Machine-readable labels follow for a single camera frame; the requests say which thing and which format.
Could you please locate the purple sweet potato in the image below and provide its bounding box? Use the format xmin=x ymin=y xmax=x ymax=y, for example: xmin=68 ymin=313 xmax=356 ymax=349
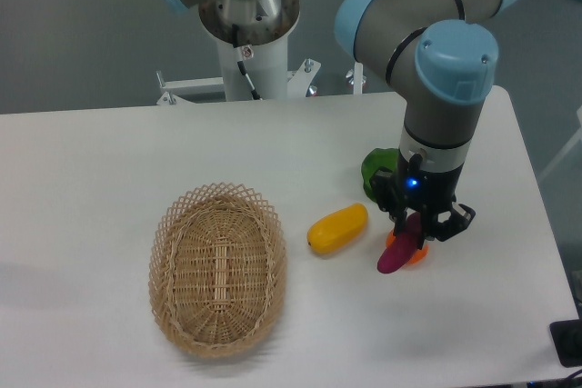
xmin=376 ymin=213 xmax=422 ymax=274

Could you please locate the woven wicker basket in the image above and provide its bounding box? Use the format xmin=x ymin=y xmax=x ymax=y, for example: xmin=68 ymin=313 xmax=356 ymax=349
xmin=148 ymin=183 xmax=287 ymax=359

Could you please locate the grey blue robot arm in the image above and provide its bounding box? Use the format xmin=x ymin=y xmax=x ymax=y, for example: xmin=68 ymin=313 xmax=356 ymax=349
xmin=166 ymin=0 xmax=517 ymax=244

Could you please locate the black device at edge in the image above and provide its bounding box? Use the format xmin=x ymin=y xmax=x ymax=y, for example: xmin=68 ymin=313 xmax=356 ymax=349
xmin=549 ymin=319 xmax=581 ymax=368

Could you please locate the white frame at right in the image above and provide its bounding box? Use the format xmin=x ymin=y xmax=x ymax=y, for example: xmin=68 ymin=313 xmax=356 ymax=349
xmin=537 ymin=105 xmax=582 ymax=184

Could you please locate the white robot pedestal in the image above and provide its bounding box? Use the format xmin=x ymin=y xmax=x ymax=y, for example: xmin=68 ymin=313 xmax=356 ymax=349
xmin=156 ymin=0 xmax=367 ymax=105

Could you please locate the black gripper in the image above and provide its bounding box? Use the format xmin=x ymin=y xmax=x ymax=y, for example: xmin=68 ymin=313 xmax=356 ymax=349
xmin=370 ymin=150 xmax=476 ymax=242

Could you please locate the green toy vegetable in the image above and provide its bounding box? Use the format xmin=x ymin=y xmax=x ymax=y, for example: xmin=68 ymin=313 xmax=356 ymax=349
xmin=360 ymin=148 xmax=399 ymax=202

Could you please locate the orange toy fruit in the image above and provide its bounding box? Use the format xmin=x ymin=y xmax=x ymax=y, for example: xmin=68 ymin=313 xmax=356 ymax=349
xmin=385 ymin=232 xmax=429 ymax=266

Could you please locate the yellow toy mango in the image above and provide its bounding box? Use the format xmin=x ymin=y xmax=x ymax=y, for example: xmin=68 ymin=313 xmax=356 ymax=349
xmin=306 ymin=203 xmax=368 ymax=255

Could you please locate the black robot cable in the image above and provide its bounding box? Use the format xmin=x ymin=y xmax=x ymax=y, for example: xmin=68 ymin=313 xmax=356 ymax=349
xmin=230 ymin=24 xmax=264 ymax=101

